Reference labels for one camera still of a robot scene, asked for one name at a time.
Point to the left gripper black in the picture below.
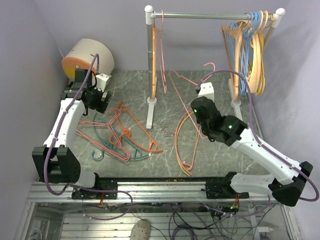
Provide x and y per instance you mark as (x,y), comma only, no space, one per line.
(100,105)

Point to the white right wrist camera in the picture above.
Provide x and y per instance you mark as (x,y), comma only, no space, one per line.
(206,89)

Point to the metal clothes rack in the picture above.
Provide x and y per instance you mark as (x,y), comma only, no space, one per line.
(150,16)

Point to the hung yellow hangers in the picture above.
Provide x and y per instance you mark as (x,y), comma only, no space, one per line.
(256,75)

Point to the pink plastic curved hanger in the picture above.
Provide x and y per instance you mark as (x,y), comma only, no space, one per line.
(185,144)

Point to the hung blue hangers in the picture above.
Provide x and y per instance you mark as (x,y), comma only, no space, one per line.
(248,28)

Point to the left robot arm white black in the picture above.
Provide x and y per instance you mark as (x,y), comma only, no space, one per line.
(54,160)

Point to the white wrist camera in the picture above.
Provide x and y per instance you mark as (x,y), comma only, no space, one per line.
(206,89)
(102,81)

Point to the aluminium mounting rail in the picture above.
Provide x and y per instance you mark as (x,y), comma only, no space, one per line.
(176,190)

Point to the brown wooden hanger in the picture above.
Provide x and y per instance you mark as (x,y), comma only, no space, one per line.
(154,62)

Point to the white perforated shoe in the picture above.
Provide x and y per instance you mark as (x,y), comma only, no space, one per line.
(141,230)

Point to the round beige drawer box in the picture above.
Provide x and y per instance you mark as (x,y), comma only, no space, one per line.
(82,54)

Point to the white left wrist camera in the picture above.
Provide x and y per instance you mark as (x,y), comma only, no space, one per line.
(102,81)

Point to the teal plastic hanger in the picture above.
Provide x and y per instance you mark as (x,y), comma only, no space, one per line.
(135,157)

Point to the hung beige hangers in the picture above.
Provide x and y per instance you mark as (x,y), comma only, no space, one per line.
(262,24)

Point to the orange plastic hanger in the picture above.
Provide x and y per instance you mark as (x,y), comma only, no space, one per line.
(131,124)

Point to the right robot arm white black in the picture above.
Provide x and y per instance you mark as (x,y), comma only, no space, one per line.
(287,177)

